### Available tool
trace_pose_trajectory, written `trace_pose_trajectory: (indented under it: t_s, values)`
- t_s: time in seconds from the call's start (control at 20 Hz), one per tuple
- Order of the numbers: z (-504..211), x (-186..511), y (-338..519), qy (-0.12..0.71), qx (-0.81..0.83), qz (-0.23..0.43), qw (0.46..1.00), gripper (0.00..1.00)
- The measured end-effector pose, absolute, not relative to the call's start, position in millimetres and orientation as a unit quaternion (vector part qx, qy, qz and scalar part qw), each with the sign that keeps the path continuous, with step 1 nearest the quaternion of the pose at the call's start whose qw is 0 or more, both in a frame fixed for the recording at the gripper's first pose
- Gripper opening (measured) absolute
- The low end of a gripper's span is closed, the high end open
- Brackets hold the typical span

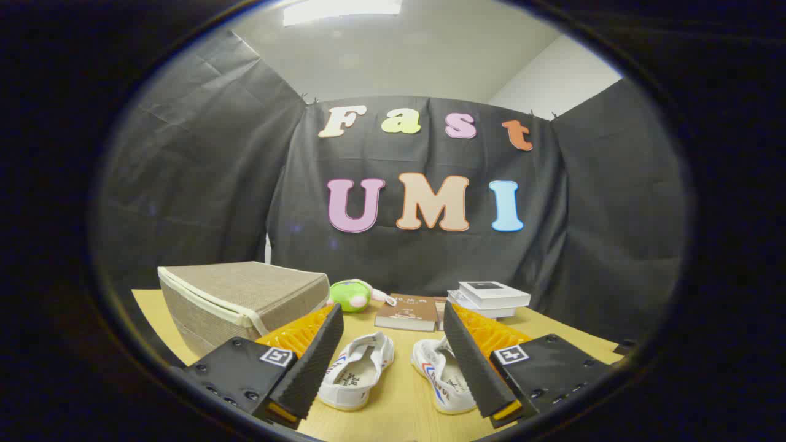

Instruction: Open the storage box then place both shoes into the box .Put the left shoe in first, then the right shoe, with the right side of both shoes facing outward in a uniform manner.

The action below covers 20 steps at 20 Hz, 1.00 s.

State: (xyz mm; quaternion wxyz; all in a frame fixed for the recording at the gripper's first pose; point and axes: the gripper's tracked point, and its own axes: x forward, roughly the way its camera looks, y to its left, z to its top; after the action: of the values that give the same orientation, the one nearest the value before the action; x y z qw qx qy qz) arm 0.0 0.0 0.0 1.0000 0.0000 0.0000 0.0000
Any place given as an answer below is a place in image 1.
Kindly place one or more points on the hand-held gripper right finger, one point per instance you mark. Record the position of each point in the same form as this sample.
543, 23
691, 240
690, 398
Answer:
473, 365

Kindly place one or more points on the brown book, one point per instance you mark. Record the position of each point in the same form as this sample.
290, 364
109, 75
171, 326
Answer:
408, 310

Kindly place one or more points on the plain white book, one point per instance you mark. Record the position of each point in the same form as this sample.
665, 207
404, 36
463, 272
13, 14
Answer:
476, 307

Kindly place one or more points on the white canvas shoe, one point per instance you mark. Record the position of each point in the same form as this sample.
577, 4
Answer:
359, 371
439, 377

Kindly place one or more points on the black backdrop cloth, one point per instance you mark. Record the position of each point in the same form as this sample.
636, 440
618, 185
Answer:
430, 202

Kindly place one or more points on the white book with dark square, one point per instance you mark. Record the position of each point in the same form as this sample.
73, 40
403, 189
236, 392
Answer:
494, 293

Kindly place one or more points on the green plush toy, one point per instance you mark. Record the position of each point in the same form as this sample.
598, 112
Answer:
350, 294

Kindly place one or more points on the beige fabric storage box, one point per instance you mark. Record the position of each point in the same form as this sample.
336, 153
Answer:
245, 294

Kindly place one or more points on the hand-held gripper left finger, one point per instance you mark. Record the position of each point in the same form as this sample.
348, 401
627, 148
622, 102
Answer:
313, 362

